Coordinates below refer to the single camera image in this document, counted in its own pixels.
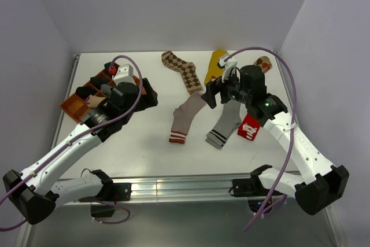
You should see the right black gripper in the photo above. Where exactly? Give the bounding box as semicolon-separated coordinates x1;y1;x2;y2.
201;67;251;108

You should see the taupe sock with red cuff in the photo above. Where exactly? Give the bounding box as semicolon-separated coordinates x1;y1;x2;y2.
169;91;206;145

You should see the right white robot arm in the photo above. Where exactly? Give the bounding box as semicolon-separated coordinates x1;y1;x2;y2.
202;65;349;215

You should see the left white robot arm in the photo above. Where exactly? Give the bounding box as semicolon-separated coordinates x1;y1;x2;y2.
3;78;158;224

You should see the yellow sock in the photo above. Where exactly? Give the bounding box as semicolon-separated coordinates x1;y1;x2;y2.
204;49;229;85

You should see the brown argyle sock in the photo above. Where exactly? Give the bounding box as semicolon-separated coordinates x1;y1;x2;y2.
161;51;203;95

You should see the grey sock with black stripes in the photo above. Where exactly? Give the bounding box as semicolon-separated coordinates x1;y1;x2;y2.
205;100;242;149

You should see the grey rolled sock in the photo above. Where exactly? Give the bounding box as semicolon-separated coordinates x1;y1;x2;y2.
100;84;113;97

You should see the red sock with white print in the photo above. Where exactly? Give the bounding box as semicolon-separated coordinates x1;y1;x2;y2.
237;114;261;141

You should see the dark green rolled sock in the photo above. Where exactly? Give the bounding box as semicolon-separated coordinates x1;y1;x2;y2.
104;62;111;71

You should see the black rolled sock upper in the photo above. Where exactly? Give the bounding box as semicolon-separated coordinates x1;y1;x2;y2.
90;76;110;90

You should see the black rolled sock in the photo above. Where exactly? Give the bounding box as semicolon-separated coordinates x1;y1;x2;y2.
75;87;97;99
90;76;110;90

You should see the orange argyle sock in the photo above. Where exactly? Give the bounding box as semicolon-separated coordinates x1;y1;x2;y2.
253;56;272;73

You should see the beige pink rolled sock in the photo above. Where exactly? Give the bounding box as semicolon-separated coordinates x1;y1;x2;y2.
85;95;106;108

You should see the orange compartment tray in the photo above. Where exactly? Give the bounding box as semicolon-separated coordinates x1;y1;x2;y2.
60;66;116;123

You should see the black rolled sock lower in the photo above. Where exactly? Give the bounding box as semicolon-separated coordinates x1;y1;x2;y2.
75;87;97;99

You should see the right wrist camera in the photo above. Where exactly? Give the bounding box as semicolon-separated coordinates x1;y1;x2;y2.
217;56;238;71

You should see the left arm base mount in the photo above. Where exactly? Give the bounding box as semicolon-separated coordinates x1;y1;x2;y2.
77;182;131;202

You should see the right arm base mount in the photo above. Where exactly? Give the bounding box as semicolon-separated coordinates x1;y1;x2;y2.
229;177;269;197

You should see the black box under rail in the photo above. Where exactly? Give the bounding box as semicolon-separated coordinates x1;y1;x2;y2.
90;205;115;219

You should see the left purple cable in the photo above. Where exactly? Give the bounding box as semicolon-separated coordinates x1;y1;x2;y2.
0;55;143;230

